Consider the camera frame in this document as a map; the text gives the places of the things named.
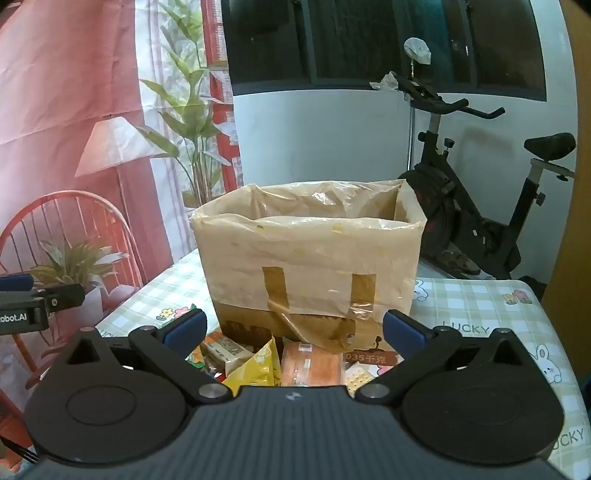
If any black exercise bike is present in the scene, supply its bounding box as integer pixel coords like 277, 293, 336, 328
397, 74, 578, 280

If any clear cracker packet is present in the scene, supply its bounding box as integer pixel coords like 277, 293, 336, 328
344, 362, 377, 398

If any round white plastic bag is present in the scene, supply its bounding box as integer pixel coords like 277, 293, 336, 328
404, 38, 433, 65

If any crumpled white plastic bag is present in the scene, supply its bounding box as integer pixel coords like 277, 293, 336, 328
369, 71, 400, 93

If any cardboard box with plastic liner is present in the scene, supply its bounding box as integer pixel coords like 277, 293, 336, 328
190, 179, 428, 367

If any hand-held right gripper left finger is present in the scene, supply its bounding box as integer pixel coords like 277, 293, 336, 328
55, 308, 232, 407

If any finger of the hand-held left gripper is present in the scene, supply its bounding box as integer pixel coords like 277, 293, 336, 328
0, 274, 34, 296
32, 283, 85, 313

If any red wire chair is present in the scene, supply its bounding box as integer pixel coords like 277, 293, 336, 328
0, 0, 245, 416

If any white pole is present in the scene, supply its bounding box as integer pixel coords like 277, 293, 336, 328
408, 60, 417, 172

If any checked green tablecloth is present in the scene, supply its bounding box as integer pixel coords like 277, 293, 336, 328
95, 249, 591, 480

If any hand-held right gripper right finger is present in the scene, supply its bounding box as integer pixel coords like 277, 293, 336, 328
355, 310, 539, 409

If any large orange cake packet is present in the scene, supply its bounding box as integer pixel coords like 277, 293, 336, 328
281, 342, 346, 387

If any yellow snack packet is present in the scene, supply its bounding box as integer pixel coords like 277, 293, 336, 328
222, 336, 282, 400

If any orange bread packet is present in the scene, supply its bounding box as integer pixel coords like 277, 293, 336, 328
203, 333, 254, 377

